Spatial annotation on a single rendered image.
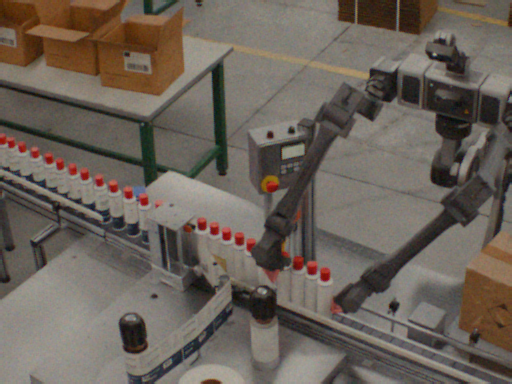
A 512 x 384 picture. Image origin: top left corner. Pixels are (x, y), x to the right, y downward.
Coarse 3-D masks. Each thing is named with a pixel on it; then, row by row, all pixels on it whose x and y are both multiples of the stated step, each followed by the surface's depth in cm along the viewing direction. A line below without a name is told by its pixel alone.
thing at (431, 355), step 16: (128, 240) 367; (240, 288) 345; (336, 320) 331; (352, 320) 331; (352, 336) 324; (384, 336) 324; (416, 352) 317; (432, 352) 317; (432, 368) 311; (464, 368) 310
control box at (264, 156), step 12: (252, 132) 314; (264, 132) 314; (276, 132) 314; (300, 132) 314; (252, 144) 314; (264, 144) 309; (276, 144) 310; (252, 156) 317; (264, 156) 311; (276, 156) 313; (252, 168) 320; (264, 168) 314; (276, 168) 315; (252, 180) 323; (264, 180) 316; (276, 180) 318; (288, 180) 320; (264, 192) 319
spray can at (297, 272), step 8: (296, 256) 326; (296, 264) 325; (296, 272) 326; (304, 272) 327; (296, 280) 327; (304, 280) 328; (296, 288) 329; (304, 288) 330; (296, 296) 331; (304, 296) 332; (296, 304) 333; (304, 304) 334
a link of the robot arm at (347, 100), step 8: (344, 88) 300; (352, 88) 301; (336, 96) 299; (344, 96) 299; (352, 96) 299; (360, 96) 299; (328, 104) 299; (336, 104) 299; (344, 104) 299; (352, 104) 298; (360, 104) 313; (368, 104) 327; (376, 104) 333; (328, 112) 298; (336, 112) 298; (344, 112) 298; (352, 112) 298; (368, 112) 331; (376, 112) 332; (328, 120) 300; (336, 120) 298; (344, 120) 297
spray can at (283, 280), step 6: (282, 252) 328; (288, 270) 328; (282, 276) 329; (288, 276) 330; (282, 282) 331; (288, 282) 331; (282, 288) 332; (288, 288) 333; (282, 294) 334; (288, 294) 334; (288, 300) 336
